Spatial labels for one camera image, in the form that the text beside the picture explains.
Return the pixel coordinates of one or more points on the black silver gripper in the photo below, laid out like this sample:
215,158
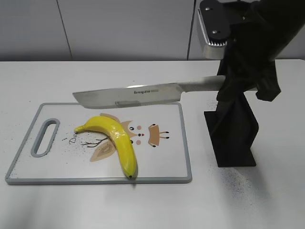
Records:
260,30

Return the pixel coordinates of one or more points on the black knife stand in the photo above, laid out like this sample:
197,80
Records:
232,129

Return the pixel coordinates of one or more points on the white grey-rimmed cutting board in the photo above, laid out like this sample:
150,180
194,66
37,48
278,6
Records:
52,153

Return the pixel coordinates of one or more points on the white-handled kitchen knife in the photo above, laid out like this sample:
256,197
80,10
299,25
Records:
141,95

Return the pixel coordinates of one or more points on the yellow plastic banana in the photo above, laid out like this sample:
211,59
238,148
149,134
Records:
118,136

